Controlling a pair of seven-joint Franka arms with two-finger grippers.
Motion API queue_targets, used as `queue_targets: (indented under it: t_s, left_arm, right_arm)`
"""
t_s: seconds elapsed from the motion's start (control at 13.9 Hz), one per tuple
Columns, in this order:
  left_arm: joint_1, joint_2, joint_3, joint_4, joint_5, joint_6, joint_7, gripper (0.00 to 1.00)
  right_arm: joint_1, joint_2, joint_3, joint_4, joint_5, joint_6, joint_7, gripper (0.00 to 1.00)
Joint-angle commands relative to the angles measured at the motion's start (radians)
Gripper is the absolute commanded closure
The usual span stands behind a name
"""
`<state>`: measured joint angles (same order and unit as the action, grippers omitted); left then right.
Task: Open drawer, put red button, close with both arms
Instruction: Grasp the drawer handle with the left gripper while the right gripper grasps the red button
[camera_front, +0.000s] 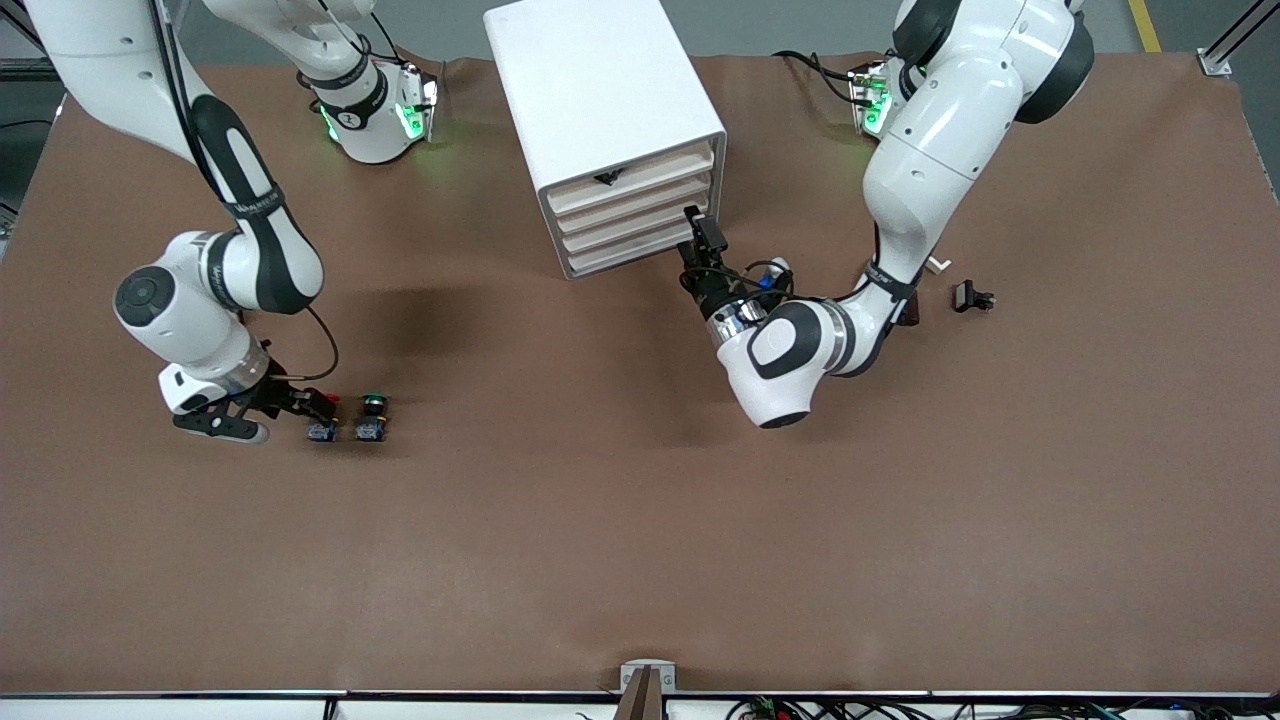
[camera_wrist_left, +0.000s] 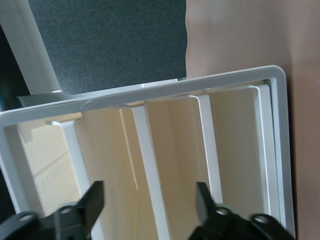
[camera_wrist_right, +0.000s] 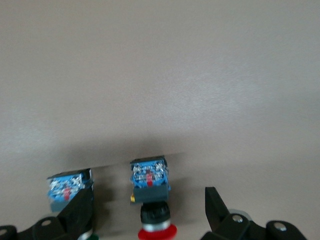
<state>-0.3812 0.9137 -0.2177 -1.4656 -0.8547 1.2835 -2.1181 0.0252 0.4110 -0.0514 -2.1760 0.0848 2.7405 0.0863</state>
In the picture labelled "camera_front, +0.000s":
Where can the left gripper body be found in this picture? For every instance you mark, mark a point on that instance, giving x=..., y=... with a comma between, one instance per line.
x=709, y=289

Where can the red push button switch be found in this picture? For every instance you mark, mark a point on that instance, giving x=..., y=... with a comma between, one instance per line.
x=320, y=433

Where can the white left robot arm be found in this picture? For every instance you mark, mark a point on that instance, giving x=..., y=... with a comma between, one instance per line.
x=950, y=130

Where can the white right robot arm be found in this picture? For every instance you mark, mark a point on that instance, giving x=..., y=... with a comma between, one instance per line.
x=255, y=250

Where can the brown block with metal clip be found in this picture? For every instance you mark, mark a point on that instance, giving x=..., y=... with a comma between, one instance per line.
x=908, y=310

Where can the brown table cover sheet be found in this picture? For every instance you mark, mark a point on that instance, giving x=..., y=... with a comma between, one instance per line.
x=640, y=520

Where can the small black clip part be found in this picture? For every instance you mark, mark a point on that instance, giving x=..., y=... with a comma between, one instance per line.
x=968, y=296

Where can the green push button switch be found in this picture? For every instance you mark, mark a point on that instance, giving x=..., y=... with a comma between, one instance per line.
x=372, y=430

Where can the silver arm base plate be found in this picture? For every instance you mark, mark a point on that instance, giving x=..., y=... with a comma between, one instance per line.
x=868, y=95
x=425, y=95

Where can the white table edge rail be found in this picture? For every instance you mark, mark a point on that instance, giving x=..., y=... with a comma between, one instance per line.
x=200, y=708

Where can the aluminium frame profile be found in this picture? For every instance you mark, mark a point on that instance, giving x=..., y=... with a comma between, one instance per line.
x=1215, y=62
x=30, y=68

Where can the grey bracket with brown post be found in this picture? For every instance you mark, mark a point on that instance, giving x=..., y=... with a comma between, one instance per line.
x=645, y=700

